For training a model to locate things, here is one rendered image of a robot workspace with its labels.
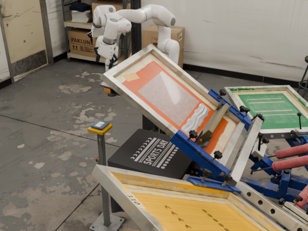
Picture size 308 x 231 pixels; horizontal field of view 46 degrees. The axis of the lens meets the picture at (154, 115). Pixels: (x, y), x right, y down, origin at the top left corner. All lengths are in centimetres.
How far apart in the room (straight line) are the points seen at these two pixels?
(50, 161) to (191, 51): 321
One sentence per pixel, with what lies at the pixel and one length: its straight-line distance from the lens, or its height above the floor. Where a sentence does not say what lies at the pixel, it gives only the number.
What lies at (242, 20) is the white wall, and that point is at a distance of 584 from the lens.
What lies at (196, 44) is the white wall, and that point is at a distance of 612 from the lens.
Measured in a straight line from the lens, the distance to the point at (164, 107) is 201.
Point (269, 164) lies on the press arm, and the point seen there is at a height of 108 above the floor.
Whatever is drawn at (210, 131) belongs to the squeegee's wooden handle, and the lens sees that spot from 192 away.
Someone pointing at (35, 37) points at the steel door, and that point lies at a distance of 648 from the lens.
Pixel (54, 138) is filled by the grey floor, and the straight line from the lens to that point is 443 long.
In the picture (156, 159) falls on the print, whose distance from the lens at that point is 227.
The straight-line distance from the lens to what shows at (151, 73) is 219.
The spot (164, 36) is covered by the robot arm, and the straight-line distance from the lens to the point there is 247.
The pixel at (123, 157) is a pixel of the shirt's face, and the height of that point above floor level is 95.
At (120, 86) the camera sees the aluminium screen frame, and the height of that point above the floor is 150.
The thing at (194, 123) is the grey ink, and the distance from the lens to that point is 206.
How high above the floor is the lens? 226
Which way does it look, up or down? 28 degrees down
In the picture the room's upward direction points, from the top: straight up
